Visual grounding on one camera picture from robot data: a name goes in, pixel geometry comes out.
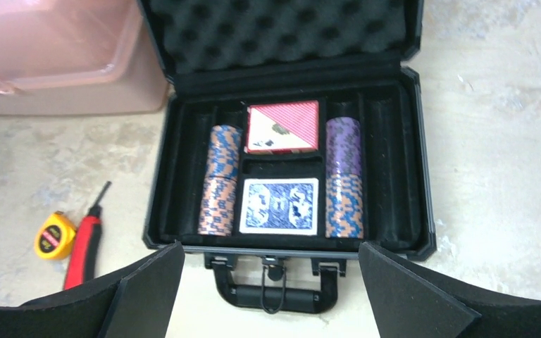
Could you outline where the yellow tape measure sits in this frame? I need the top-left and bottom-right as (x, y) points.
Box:
(34, 211), (77, 260)

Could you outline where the black poker set case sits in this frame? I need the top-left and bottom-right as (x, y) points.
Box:
(138, 1), (437, 314)

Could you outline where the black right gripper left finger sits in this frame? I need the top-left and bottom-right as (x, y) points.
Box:
(0, 243), (185, 337)

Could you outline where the blue playing card deck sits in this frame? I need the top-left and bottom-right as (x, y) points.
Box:
(238, 177), (319, 236)

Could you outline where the red playing card deck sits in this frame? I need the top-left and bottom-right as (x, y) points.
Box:
(244, 100), (320, 154)

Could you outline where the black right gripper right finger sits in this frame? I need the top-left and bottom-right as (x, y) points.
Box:
(359, 242), (541, 337)

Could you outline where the pink translucent plastic toolbox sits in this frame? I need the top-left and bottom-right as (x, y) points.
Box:
(0, 1), (168, 115)

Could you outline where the red folding utility knife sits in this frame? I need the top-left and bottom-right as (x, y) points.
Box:
(63, 181), (111, 290)

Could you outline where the purple poker chip stack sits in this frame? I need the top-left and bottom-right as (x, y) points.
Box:
(326, 117), (362, 176)

